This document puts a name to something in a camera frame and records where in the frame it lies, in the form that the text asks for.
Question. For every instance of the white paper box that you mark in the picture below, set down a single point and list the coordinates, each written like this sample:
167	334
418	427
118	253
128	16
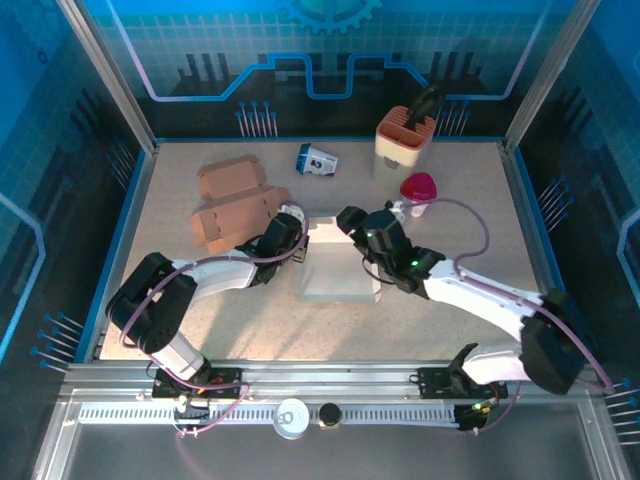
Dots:
332	270

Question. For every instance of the brown cardboard box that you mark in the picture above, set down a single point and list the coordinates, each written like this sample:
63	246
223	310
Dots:
230	215

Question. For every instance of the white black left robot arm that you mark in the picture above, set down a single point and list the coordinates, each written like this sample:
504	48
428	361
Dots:
220	272

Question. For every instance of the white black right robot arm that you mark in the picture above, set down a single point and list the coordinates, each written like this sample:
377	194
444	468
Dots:
480	295

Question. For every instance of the white container pink lid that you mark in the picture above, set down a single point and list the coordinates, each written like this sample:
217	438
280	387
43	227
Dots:
420	184

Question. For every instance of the beige knife block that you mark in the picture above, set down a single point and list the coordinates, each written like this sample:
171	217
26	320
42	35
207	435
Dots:
395	160

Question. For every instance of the blue white small carton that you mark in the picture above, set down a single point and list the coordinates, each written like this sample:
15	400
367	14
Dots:
317	161

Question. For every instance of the black round knob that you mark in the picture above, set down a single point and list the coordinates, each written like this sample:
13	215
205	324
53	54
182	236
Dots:
330	415

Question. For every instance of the white round tin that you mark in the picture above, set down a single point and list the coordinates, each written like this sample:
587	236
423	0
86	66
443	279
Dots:
291	419

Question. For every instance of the black controller board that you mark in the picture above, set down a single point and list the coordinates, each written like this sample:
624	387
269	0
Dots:
190	412
472	415

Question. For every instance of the aluminium frame rail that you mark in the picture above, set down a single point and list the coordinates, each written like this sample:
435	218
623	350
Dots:
325	375

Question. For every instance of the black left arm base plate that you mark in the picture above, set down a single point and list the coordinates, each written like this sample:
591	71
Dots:
227	382

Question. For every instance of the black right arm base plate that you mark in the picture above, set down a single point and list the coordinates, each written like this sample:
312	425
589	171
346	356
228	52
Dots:
435	382

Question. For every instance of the aluminium frame post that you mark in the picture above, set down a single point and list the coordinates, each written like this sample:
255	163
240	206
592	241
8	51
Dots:
115	85
545	85

